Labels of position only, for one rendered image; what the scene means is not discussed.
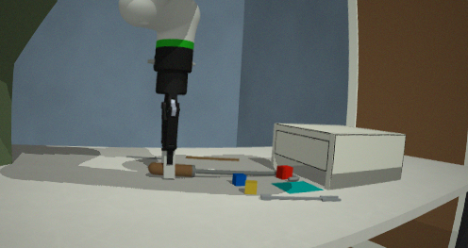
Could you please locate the teal square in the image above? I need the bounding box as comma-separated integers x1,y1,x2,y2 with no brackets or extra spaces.
271,181,322,193

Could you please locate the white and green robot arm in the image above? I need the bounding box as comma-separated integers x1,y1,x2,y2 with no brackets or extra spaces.
119,0,200,74

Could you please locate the blue cube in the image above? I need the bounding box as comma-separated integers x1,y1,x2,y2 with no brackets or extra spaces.
232,174,246,186

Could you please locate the small white cabinet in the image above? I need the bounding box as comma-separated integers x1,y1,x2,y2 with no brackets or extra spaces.
271,124,406,190

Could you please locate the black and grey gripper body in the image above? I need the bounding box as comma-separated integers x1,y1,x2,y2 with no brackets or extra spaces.
156,72,188,117

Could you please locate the yellow cube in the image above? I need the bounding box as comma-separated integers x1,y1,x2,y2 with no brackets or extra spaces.
244,180,258,194

